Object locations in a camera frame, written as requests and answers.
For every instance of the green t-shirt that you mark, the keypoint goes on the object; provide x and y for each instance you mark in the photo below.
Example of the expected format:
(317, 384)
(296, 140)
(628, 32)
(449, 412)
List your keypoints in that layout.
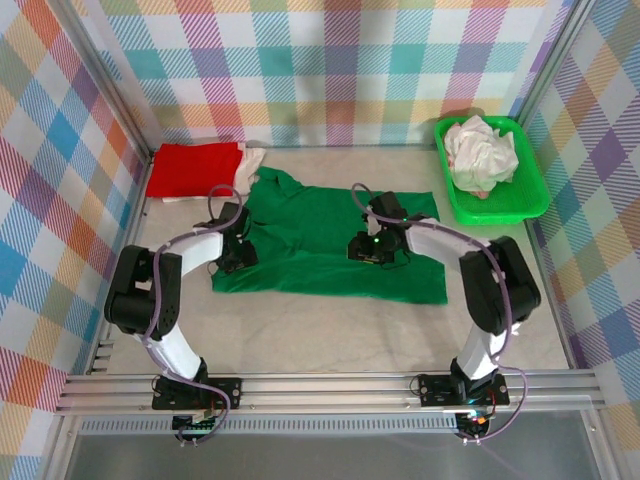
(320, 270)

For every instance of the crumpled pink garment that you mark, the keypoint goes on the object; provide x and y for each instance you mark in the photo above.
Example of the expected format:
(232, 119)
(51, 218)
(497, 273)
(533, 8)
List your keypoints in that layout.
(482, 194)

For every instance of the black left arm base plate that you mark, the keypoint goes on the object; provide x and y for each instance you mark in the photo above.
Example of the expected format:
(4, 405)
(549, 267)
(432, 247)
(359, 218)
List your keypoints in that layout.
(230, 390)

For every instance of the green plastic basket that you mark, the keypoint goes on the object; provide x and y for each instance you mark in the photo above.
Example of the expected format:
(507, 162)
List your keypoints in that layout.
(522, 192)

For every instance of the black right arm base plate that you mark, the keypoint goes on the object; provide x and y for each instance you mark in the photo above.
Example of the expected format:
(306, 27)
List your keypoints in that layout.
(432, 390)

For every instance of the aluminium mounting rail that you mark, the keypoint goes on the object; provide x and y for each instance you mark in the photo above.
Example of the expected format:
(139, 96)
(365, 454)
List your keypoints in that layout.
(325, 390)

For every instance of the aluminium frame post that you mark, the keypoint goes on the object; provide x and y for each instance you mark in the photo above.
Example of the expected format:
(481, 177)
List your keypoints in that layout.
(552, 60)
(105, 75)

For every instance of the grey metal panel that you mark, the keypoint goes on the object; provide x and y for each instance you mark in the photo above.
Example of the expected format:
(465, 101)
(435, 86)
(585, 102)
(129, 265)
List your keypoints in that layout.
(325, 460)

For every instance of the folded red t-shirt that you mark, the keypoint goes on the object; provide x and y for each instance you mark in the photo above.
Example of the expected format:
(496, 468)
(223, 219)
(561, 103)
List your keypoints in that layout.
(190, 170)

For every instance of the aluminium side rail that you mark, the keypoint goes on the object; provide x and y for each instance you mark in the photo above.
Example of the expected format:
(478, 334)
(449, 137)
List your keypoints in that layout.
(559, 325)
(134, 225)

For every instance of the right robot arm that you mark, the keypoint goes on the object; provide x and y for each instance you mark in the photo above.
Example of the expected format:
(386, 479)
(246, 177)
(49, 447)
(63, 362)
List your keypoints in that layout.
(435, 240)

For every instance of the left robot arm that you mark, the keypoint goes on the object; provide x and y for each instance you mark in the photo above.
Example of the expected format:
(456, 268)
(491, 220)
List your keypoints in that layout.
(200, 250)

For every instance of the crumpled white t-shirt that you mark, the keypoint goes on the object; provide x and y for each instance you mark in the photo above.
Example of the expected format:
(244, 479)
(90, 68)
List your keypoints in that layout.
(480, 150)

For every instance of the folded white t-shirt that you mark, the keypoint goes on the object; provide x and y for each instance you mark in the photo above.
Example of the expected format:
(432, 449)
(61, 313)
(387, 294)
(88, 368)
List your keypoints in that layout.
(252, 165)

